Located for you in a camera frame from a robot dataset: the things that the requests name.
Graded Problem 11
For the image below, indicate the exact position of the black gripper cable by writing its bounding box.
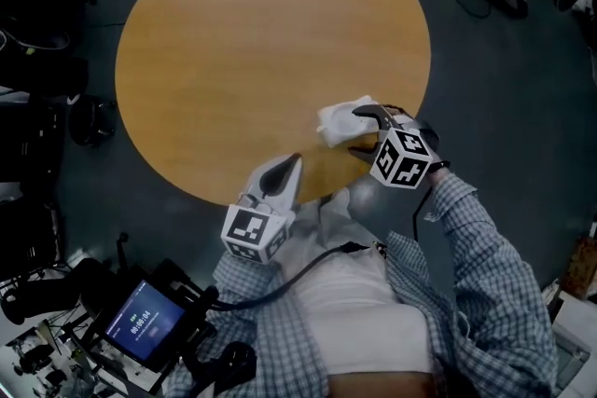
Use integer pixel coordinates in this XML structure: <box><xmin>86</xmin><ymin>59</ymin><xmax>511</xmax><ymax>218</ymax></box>
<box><xmin>410</xmin><ymin>185</ymin><xmax>434</xmax><ymax>244</ymax></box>
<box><xmin>208</xmin><ymin>241</ymin><xmax>377</xmax><ymax>312</ymax></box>

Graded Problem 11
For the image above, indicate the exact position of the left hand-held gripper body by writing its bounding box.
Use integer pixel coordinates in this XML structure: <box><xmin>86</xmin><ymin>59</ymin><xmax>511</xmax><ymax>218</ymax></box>
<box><xmin>220</xmin><ymin>185</ymin><xmax>299</xmax><ymax>268</ymax></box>

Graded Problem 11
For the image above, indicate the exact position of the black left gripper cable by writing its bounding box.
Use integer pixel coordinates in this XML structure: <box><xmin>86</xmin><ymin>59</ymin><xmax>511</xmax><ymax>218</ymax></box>
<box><xmin>208</xmin><ymin>241</ymin><xmax>377</xmax><ymax>312</ymax></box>

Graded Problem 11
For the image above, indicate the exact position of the black office chair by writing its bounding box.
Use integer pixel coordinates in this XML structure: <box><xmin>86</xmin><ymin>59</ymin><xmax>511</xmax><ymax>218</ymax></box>
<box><xmin>0</xmin><ymin>0</ymin><xmax>98</xmax><ymax>97</ymax></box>

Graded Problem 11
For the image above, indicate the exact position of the white box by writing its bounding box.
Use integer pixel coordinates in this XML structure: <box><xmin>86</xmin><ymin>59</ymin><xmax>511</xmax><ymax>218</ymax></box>
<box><xmin>549</xmin><ymin>290</ymin><xmax>594</xmax><ymax>393</ymax></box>

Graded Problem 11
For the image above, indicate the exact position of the white cloth object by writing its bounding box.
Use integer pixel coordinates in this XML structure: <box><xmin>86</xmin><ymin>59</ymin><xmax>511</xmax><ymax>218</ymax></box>
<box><xmin>316</xmin><ymin>94</ymin><xmax>382</xmax><ymax>149</ymax></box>

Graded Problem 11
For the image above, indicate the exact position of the brown cardboard box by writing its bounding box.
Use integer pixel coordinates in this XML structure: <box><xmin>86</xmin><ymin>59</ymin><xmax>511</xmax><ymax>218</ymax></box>
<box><xmin>561</xmin><ymin>236</ymin><xmax>597</xmax><ymax>301</ymax></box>

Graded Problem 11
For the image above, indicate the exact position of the black round chair base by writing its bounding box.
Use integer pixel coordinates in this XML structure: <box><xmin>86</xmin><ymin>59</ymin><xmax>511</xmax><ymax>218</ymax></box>
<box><xmin>68</xmin><ymin>93</ymin><xmax>118</xmax><ymax>148</ymax></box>

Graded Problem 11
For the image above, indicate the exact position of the person's right forearm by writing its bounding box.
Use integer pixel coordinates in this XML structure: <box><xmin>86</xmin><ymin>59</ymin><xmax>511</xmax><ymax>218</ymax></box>
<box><xmin>425</xmin><ymin>170</ymin><xmax>520</xmax><ymax>279</ymax></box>

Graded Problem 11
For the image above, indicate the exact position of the black tablet screen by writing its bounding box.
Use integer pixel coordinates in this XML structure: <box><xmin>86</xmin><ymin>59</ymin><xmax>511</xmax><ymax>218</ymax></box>
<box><xmin>99</xmin><ymin>278</ymin><xmax>188</xmax><ymax>365</ymax></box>

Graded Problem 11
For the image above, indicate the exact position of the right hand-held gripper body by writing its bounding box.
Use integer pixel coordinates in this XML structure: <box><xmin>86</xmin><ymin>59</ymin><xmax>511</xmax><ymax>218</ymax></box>
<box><xmin>369</xmin><ymin>104</ymin><xmax>442</xmax><ymax>191</ymax></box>

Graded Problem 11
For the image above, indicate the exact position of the person's left forearm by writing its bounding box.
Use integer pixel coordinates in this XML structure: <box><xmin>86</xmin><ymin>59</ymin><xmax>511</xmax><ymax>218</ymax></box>
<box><xmin>212</xmin><ymin>250</ymin><xmax>291</xmax><ymax>311</ymax></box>

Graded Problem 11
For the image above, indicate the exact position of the person's torso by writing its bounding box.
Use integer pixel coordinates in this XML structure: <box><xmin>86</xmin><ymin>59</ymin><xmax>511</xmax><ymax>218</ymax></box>
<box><xmin>162</xmin><ymin>185</ymin><xmax>561</xmax><ymax>398</ymax></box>

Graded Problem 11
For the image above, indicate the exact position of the black controller handle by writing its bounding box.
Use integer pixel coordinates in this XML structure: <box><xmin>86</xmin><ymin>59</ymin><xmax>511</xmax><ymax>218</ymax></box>
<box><xmin>183</xmin><ymin>340</ymin><xmax>259</xmax><ymax>389</ymax></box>

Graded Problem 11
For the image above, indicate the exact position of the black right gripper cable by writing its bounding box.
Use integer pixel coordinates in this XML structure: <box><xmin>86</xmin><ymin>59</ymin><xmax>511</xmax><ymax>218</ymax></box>
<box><xmin>410</xmin><ymin>185</ymin><xmax>434</xmax><ymax>244</ymax></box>

